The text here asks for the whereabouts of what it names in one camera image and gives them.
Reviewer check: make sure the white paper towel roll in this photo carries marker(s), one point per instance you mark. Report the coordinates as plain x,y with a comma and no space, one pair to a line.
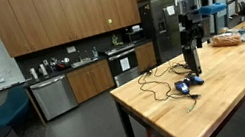
33,73

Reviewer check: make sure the stainless steel dishwasher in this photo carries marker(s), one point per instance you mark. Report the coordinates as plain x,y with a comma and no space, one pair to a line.
54,97

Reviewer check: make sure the black upright box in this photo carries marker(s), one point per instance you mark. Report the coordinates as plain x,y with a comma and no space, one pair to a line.
192,63

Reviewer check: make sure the teal lounge chair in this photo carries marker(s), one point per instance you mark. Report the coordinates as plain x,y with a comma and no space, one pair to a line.
8,110

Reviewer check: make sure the narrow wooden base cabinet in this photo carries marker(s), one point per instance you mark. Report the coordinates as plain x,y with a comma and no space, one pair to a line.
146,56

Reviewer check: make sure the small green plant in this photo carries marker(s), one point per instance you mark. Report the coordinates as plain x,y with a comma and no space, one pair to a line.
115,40

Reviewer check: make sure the white paper on refrigerator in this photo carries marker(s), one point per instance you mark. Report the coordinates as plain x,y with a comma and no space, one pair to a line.
170,10

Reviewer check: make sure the steel kitchen sink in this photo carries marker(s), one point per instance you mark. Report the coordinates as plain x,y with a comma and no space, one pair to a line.
83,61

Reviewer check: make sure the wide wooden base cabinet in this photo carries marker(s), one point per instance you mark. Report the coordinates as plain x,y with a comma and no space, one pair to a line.
90,80

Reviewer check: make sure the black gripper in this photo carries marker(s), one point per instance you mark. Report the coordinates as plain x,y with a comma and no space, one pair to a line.
189,24

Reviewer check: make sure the white paper on oven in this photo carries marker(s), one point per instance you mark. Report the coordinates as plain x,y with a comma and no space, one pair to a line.
124,64

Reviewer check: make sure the stainless steel refrigerator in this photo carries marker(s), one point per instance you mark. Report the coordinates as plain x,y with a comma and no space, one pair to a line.
161,29

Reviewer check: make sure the white wall outlet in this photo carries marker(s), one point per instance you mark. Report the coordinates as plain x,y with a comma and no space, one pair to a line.
71,49

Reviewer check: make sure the bagged bread loaf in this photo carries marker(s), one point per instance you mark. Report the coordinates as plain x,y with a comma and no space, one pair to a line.
225,40

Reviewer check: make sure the stainless black oven range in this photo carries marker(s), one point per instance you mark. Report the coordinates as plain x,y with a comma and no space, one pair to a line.
123,63

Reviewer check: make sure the blue game controller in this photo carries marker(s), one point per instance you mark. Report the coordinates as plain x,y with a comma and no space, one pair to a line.
188,83

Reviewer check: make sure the black microwave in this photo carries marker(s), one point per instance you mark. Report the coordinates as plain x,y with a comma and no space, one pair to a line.
135,36

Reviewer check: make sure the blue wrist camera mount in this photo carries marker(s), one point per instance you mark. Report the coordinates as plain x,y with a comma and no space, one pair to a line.
213,9

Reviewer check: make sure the long wooden wall cabinets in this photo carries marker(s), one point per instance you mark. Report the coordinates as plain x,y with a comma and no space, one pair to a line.
62,16

